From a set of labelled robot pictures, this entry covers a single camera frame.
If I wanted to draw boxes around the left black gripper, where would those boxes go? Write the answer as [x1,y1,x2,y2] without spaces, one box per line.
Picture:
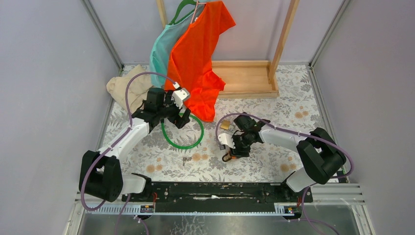
[157,91,191,129]

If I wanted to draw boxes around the green cable lock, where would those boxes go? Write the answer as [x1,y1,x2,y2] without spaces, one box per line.
[161,114,205,150]

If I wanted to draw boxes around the brass padlock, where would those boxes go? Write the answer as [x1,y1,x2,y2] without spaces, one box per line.
[220,120,235,131]

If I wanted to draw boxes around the silver cable lock keys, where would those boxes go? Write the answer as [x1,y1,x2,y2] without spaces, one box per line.
[182,157,192,166]

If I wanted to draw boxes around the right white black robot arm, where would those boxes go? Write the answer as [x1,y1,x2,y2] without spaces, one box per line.
[217,113,346,202]

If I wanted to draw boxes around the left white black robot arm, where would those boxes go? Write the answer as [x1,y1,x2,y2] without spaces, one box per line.
[79,88,190,202]

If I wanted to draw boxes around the floral patterned mat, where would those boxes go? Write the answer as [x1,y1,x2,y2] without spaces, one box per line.
[121,65,325,182]

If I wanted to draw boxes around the beige crumpled cloth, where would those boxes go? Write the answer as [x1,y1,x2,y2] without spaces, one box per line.
[106,65,153,113]

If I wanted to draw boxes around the orange t-shirt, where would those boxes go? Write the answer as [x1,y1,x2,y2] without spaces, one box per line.
[167,0,236,122]

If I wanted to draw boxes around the wooden clothes rack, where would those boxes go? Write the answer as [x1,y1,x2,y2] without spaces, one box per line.
[162,0,299,98]

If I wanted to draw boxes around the teal t-shirt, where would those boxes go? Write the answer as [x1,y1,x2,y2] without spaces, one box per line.
[149,3,204,75]

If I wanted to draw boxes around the green clothes hanger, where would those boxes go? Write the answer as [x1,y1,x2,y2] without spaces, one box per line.
[169,0,196,25]

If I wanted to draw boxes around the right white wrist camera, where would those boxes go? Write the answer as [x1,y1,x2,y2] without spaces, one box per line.
[218,133,235,150]

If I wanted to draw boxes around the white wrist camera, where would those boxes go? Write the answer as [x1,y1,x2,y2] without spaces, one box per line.
[172,83,190,109]
[218,133,235,150]

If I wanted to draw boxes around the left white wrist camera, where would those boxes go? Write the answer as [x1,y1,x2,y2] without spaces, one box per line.
[172,83,190,109]

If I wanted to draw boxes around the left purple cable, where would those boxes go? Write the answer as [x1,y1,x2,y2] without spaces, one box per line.
[80,71,181,235]

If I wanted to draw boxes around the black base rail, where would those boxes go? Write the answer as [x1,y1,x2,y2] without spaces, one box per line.
[130,182,313,213]

